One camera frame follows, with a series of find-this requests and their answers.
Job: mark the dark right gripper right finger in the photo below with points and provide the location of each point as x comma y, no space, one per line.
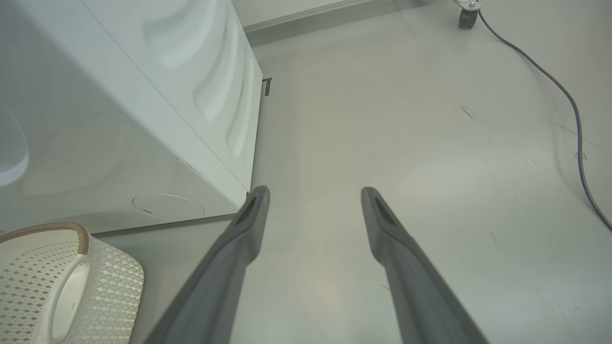
411,286

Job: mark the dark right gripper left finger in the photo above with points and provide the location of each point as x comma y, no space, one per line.
224,277

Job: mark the white front-load washing machine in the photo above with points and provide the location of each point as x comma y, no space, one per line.
119,119

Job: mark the cream perforated laundry basket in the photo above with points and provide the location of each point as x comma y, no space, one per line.
110,286

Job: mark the white rolling partition board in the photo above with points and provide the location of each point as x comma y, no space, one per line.
258,9

